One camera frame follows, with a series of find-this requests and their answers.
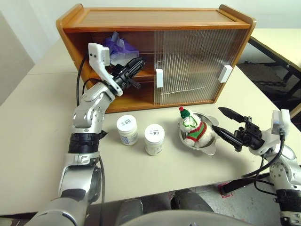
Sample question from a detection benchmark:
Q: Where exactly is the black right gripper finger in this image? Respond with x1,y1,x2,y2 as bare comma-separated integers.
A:
211,125,243,153
218,107,246,123

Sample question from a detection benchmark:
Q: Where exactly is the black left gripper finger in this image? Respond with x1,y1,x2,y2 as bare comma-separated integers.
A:
128,61,146,76
127,56,144,69

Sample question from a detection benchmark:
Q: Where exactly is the pale grey curved robot torso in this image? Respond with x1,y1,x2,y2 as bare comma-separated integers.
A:
122,208,254,226

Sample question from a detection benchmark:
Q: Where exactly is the beige table with black frame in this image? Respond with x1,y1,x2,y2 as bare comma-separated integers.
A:
239,28,301,118

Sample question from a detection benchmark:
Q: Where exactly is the white door handle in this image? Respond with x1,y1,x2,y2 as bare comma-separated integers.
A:
156,68,164,89
219,65,233,83

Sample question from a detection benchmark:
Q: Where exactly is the wooden cabinet with shelf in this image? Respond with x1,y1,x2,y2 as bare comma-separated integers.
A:
55,3,257,114

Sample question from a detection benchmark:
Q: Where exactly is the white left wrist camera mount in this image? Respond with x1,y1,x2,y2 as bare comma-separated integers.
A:
87,42,123,97

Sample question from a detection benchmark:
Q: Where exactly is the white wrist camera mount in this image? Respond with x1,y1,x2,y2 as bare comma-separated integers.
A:
87,42,123,97
251,109,292,156

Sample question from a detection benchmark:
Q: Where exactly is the black table leg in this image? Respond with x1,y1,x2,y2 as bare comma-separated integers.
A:
222,178,271,195

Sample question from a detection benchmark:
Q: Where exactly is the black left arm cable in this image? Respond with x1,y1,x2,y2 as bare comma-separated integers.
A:
75,56,105,226

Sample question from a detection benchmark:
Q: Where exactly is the ribbed glass sliding door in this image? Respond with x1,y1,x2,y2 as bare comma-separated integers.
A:
153,29,236,105
162,29,249,104

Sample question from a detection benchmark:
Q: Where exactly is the white plush toy green hat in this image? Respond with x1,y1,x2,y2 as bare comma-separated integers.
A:
178,106,216,148

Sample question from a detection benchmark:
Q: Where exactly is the white bottle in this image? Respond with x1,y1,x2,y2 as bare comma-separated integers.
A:
144,123,165,156
116,114,138,146

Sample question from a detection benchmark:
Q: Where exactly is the dark grey rounded shape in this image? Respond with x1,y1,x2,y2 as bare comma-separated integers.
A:
115,199,144,226
170,190,212,212

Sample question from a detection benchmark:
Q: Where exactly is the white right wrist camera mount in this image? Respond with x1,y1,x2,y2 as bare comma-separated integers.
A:
251,109,292,156

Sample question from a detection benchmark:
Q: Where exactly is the metal bowl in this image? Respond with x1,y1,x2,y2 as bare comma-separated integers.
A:
178,112,219,156

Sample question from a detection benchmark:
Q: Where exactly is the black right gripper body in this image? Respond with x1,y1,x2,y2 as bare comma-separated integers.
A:
234,116,265,149

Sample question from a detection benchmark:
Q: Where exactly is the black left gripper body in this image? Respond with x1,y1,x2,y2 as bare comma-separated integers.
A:
110,63,142,90

